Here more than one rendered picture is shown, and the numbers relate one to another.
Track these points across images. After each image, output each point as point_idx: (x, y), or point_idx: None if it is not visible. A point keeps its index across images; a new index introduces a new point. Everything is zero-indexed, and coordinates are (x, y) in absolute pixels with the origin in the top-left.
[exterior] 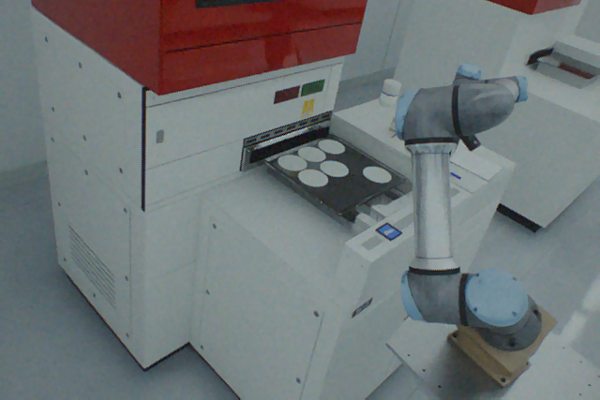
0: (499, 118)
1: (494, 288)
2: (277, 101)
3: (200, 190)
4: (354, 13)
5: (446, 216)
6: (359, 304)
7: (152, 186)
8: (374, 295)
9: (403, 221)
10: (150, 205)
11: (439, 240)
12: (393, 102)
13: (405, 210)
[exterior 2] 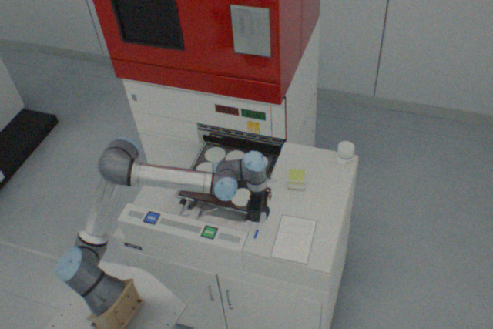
0: (108, 179)
1: (65, 257)
2: (217, 111)
3: (171, 138)
4: (265, 75)
5: (94, 213)
6: (128, 242)
7: (138, 121)
8: (142, 246)
9: (171, 222)
10: (139, 129)
11: (87, 221)
12: (340, 162)
13: (184, 219)
